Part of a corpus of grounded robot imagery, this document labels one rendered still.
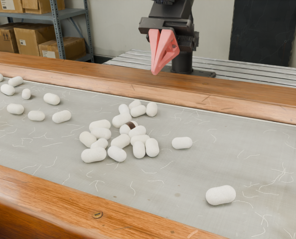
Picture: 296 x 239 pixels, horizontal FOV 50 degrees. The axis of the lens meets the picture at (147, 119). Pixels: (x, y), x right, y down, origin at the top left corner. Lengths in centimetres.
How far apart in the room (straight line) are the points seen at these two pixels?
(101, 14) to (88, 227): 284
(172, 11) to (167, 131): 22
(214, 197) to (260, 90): 32
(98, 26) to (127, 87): 250
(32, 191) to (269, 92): 45
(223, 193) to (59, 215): 19
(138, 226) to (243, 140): 25
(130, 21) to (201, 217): 264
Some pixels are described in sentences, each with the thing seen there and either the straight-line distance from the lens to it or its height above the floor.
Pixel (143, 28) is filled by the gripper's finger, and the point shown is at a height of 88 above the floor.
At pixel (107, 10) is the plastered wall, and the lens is 307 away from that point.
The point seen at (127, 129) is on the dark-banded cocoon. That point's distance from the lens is 52.
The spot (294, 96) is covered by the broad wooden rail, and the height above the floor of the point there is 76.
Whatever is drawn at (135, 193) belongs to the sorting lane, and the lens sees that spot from 41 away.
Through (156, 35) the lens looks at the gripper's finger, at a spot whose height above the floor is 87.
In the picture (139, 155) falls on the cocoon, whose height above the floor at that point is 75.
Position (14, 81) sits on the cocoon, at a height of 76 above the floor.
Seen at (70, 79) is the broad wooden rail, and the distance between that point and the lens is 76.
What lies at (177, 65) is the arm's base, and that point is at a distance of 96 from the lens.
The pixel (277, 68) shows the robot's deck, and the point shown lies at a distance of 109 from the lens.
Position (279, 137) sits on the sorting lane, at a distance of 55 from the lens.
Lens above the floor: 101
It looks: 28 degrees down
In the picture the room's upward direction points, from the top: 2 degrees counter-clockwise
